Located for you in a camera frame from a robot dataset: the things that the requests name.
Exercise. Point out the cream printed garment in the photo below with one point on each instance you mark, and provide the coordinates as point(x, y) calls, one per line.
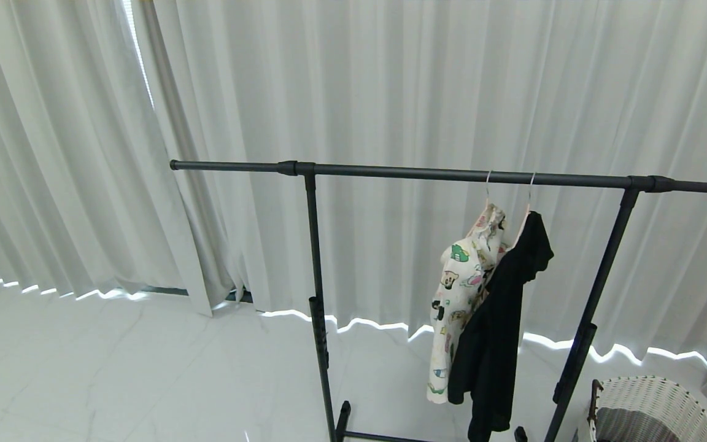
point(458, 294)

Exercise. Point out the white laundry basket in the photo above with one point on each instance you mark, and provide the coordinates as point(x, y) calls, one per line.
point(654, 399)

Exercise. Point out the white curtain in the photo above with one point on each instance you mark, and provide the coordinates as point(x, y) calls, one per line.
point(53, 153)
point(390, 92)

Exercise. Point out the black short-sleeved shirt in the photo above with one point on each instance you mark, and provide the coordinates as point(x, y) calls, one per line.
point(494, 344)

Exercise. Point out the black clothes rack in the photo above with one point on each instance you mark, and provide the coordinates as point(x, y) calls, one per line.
point(421, 174)

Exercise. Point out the pink clothes hanger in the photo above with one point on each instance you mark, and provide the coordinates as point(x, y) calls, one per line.
point(530, 196)
point(488, 190)

